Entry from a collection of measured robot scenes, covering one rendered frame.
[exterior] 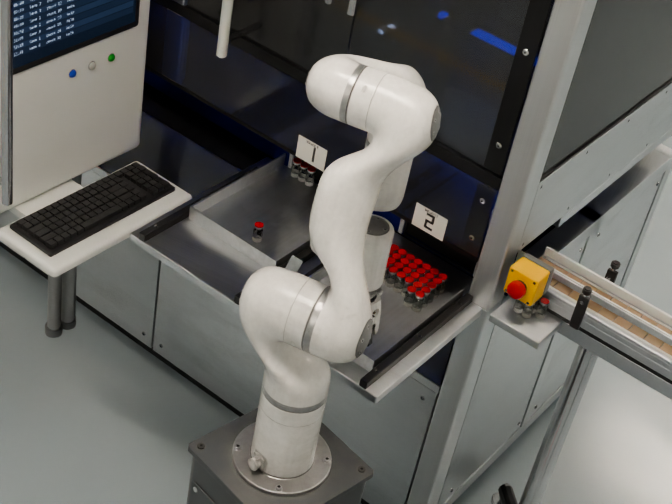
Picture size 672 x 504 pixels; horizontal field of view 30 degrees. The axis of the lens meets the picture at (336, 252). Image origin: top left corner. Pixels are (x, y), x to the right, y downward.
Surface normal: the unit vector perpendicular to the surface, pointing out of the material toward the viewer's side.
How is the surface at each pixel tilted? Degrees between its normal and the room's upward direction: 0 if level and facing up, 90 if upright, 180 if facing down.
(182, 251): 0
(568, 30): 90
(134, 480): 0
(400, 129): 70
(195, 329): 90
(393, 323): 0
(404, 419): 90
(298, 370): 31
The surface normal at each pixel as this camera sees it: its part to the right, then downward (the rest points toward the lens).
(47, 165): 0.77, 0.48
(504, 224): -0.61, 0.41
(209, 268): 0.16, -0.78
